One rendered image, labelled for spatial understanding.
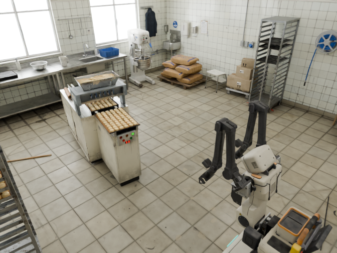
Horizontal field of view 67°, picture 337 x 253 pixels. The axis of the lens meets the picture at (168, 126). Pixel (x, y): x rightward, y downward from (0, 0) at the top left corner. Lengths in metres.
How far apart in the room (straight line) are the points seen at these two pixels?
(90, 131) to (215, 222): 2.08
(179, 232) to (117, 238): 0.70
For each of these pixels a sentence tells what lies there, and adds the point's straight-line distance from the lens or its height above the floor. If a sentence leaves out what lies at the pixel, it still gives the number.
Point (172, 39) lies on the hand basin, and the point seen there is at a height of 0.91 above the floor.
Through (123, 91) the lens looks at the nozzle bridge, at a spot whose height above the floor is 1.09.
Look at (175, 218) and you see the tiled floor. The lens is 3.24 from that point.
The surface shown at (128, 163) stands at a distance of 3.46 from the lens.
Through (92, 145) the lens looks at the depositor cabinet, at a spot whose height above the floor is 0.37.
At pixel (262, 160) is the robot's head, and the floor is 1.35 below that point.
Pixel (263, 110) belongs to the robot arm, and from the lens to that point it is 2.08.
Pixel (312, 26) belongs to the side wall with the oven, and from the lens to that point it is 5.92.
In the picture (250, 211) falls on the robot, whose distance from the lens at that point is 2.21.
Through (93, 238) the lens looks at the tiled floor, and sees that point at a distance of 3.19.
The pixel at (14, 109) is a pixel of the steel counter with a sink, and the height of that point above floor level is 0.23.
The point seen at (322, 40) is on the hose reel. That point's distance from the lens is 5.74.
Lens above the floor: 2.46
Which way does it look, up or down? 30 degrees down
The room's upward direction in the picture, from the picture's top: 1 degrees counter-clockwise
